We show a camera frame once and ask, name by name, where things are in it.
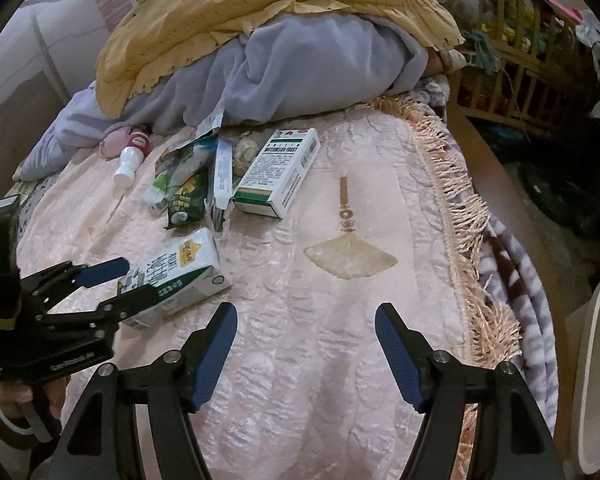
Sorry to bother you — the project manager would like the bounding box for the person's left hand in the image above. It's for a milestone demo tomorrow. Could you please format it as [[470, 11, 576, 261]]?
[[0, 376, 71, 419]]

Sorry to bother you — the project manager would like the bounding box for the yellow blanket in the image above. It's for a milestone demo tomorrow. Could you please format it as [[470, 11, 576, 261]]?
[[95, 0, 464, 118]]

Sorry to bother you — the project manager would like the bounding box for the green white medicine box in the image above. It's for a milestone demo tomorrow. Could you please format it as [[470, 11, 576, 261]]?
[[232, 128, 321, 219]]

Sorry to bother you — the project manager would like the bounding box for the dark green snack packet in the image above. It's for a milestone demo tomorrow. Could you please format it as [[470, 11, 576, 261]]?
[[166, 172, 209, 230]]

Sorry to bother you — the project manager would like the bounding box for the long white blue box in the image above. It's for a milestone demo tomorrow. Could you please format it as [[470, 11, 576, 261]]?
[[213, 138, 234, 210]]

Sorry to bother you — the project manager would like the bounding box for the brown white striped blanket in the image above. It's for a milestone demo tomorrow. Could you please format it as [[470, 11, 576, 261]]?
[[478, 217, 559, 431]]

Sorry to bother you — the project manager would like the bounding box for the white green snack wrapper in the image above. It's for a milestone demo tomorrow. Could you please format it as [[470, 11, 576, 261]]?
[[143, 110, 224, 216]]

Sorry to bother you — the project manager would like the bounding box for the lavender grey blanket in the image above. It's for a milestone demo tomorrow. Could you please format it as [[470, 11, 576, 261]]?
[[15, 13, 428, 181]]

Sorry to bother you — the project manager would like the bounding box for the wooden baby crib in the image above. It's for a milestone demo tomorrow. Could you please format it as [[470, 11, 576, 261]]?
[[439, 0, 595, 133]]

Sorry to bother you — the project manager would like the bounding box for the pink baby sock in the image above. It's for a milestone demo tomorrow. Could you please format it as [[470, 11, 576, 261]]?
[[98, 127, 132, 159]]

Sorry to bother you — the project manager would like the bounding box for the small white pink bottle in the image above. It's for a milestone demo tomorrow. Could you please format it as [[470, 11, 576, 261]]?
[[114, 130, 150, 188]]

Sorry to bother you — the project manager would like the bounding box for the white green milk carton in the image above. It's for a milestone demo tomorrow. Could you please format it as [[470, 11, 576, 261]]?
[[117, 228, 230, 330]]

